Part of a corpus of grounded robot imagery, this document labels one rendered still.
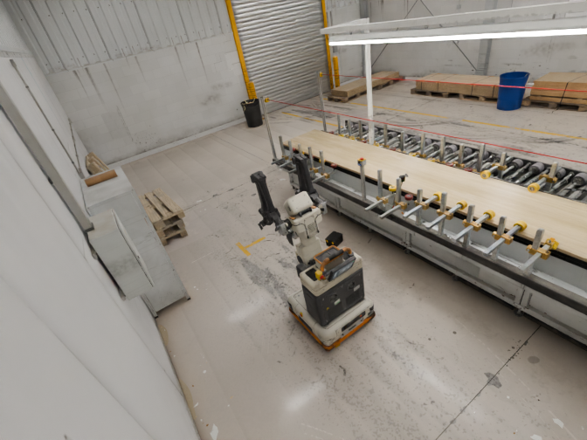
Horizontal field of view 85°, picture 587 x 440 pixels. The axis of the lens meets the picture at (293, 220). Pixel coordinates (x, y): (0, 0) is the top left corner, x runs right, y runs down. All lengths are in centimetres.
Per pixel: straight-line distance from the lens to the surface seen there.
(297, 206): 270
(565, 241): 318
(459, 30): 302
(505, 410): 316
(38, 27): 965
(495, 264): 313
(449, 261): 382
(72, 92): 963
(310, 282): 271
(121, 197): 345
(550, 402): 331
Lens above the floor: 272
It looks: 33 degrees down
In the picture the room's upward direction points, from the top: 12 degrees counter-clockwise
